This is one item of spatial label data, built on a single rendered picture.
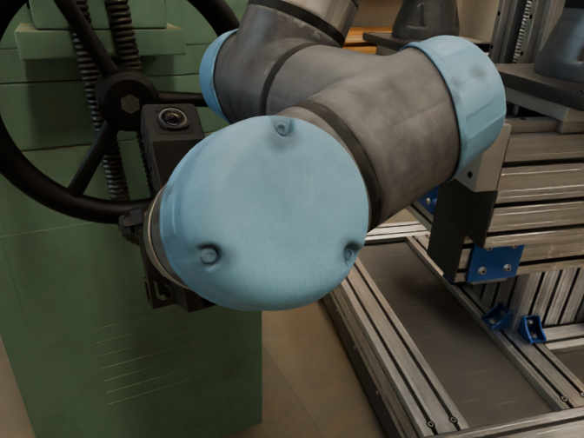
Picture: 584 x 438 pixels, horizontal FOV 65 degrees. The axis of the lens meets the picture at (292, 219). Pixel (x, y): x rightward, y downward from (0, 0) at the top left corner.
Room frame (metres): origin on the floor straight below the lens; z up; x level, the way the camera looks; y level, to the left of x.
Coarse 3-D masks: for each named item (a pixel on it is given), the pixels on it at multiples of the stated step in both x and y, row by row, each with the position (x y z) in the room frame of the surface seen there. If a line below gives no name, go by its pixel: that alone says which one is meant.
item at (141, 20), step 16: (32, 0) 0.52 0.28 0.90; (48, 0) 0.53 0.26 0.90; (96, 0) 0.55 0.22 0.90; (144, 0) 0.57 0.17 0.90; (160, 0) 0.58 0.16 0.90; (32, 16) 0.52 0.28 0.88; (48, 16) 0.53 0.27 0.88; (96, 16) 0.55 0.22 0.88; (144, 16) 0.57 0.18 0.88; (160, 16) 0.58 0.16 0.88
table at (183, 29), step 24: (168, 0) 0.68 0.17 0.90; (240, 0) 0.72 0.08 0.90; (24, 24) 0.58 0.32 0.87; (168, 24) 0.63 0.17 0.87; (192, 24) 0.69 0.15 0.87; (0, 48) 0.59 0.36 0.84; (24, 48) 0.51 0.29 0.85; (48, 48) 0.52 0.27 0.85; (72, 48) 0.53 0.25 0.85; (144, 48) 0.57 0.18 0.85; (168, 48) 0.58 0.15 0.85
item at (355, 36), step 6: (354, 30) 3.45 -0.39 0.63; (360, 30) 3.46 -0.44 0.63; (366, 30) 3.48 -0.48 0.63; (372, 30) 3.49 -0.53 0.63; (378, 30) 3.51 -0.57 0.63; (384, 30) 3.52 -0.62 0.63; (390, 30) 3.54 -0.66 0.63; (348, 36) 3.28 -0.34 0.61; (354, 36) 3.30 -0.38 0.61; (360, 36) 3.32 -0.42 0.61; (348, 42) 3.28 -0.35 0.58; (354, 42) 3.30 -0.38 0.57; (360, 42) 3.32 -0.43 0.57; (366, 42) 3.45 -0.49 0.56; (342, 48) 3.25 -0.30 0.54; (348, 48) 3.26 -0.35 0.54; (354, 48) 3.29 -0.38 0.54; (360, 48) 3.31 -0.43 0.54; (366, 48) 3.33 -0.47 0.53; (372, 48) 3.36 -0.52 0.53
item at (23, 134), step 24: (0, 96) 0.58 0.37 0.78; (24, 96) 0.59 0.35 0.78; (48, 96) 0.60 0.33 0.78; (72, 96) 0.62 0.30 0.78; (24, 120) 0.59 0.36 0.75; (48, 120) 0.60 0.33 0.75; (72, 120) 0.61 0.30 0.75; (216, 120) 0.70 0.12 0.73; (24, 144) 0.59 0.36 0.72; (48, 144) 0.60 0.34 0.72; (72, 144) 0.61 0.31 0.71
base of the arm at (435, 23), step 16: (416, 0) 1.10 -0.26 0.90; (432, 0) 1.09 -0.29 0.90; (448, 0) 1.09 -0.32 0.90; (400, 16) 1.13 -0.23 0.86; (416, 16) 1.10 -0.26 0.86; (432, 16) 1.08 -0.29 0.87; (448, 16) 1.09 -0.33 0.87; (400, 32) 1.11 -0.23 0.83; (416, 32) 1.08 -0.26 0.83; (432, 32) 1.07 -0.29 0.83; (448, 32) 1.08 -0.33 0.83
